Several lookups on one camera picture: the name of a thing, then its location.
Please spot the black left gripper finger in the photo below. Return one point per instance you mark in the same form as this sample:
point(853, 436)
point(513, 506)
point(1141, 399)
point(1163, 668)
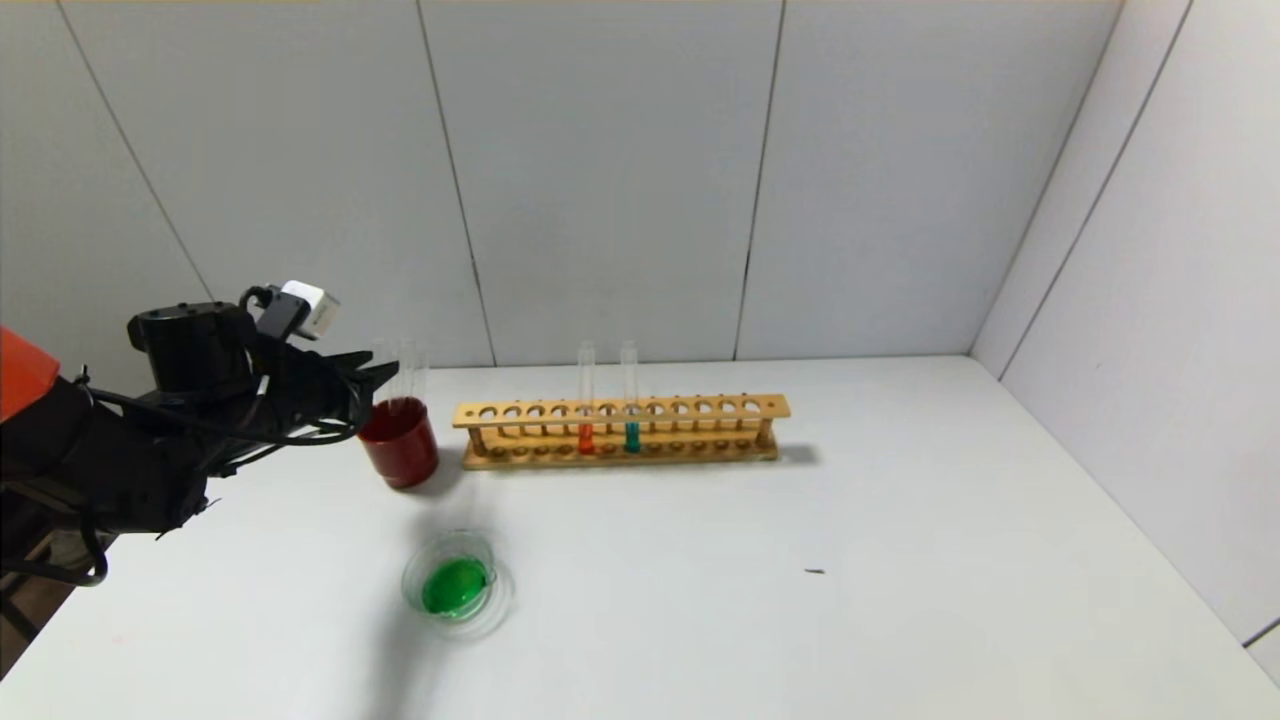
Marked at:
point(348, 360)
point(375, 385)

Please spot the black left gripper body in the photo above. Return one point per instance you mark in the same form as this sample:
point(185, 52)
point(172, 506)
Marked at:
point(352, 392)

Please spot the test tube with blue pigment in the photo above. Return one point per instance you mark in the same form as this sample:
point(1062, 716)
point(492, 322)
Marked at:
point(632, 437)
point(382, 352)

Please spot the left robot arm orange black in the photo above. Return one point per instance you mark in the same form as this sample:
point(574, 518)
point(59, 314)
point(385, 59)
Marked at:
point(100, 460)

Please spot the test tube with orange pigment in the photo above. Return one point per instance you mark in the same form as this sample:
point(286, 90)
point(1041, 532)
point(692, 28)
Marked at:
point(586, 438)

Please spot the wooden test tube rack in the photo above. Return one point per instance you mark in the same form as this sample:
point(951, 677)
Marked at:
point(620, 410)

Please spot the dark red cup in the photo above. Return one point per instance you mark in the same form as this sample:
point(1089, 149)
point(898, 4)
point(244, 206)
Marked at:
point(405, 455)

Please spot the clear glass petri dish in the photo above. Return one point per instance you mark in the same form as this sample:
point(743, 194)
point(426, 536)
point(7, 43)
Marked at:
point(460, 590)

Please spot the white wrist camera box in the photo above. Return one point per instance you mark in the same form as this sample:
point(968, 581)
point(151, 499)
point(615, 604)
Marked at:
point(305, 308)

